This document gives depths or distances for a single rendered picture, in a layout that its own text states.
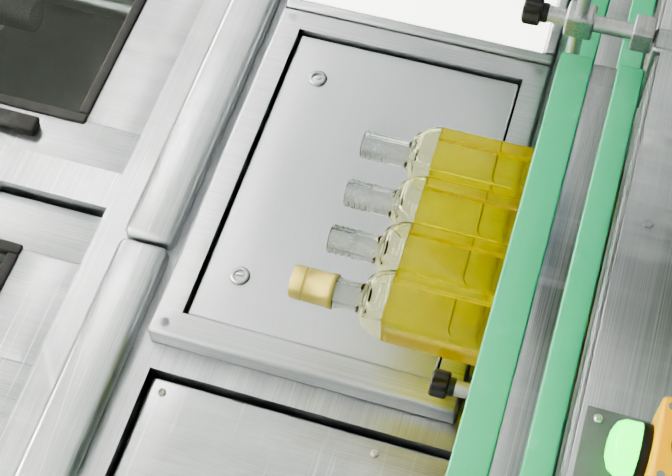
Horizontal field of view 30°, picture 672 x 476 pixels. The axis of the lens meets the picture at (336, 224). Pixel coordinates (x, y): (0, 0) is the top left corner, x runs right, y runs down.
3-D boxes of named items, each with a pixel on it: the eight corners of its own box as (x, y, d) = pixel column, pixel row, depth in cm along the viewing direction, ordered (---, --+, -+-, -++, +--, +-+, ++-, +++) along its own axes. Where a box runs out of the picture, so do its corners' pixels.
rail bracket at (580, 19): (635, 93, 128) (515, 66, 130) (669, -19, 114) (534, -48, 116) (630, 116, 127) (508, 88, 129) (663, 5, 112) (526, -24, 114)
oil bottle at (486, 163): (613, 196, 130) (413, 148, 133) (623, 166, 125) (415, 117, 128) (603, 241, 127) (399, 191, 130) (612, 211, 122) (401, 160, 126)
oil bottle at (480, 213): (602, 245, 127) (399, 195, 131) (611, 217, 122) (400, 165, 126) (591, 292, 125) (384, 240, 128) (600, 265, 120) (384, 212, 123)
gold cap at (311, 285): (343, 275, 123) (300, 264, 124) (338, 272, 120) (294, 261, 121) (333, 310, 123) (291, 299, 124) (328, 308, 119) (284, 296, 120)
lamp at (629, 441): (646, 438, 96) (606, 427, 96) (657, 415, 92) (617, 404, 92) (635, 492, 93) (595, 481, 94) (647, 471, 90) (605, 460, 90)
